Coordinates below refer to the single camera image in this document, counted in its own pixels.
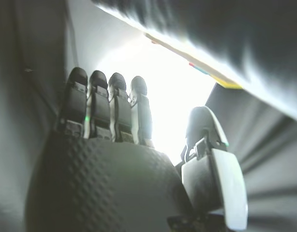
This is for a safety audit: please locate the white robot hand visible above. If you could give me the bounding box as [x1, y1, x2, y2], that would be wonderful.
[25, 67, 248, 232]

